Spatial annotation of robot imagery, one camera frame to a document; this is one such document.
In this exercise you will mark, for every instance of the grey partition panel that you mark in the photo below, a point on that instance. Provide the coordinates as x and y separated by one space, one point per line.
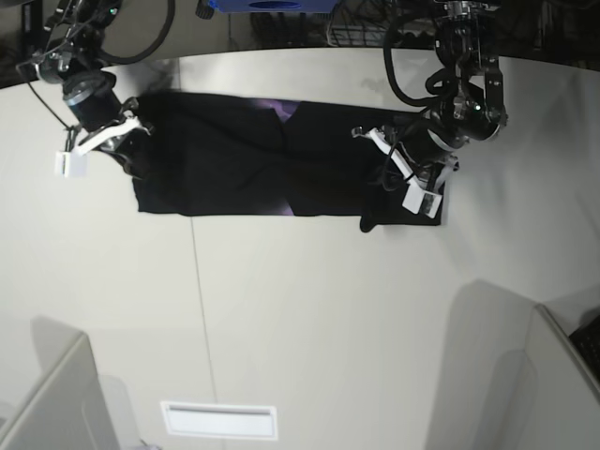
66 408
554 403

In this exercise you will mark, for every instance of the grey right partition panel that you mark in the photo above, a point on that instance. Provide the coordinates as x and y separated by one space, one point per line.
554 403

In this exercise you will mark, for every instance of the blue box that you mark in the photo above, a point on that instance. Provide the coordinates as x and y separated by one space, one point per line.
256 6

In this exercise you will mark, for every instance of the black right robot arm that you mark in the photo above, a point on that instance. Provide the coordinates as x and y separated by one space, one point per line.
70 54

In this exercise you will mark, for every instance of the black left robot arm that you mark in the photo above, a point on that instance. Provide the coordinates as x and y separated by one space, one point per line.
464 100

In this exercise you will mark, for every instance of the black T-shirt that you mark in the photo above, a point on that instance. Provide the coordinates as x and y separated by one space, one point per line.
214 155

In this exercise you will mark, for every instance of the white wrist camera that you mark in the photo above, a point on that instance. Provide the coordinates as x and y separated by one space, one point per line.
70 164
420 201

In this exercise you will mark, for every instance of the grey left partition panel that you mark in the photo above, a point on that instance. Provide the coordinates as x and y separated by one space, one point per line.
66 408

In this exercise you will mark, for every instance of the black keyboard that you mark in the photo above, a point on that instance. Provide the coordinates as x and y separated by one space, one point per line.
586 340

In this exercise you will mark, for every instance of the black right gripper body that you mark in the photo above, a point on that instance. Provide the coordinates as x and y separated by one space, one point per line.
106 120

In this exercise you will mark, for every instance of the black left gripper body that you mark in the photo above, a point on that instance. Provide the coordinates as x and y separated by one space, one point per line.
421 154

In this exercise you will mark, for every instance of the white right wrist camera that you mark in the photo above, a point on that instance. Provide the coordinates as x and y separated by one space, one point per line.
70 164

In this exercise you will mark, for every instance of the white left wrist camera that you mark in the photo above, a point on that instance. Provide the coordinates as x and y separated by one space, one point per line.
420 201

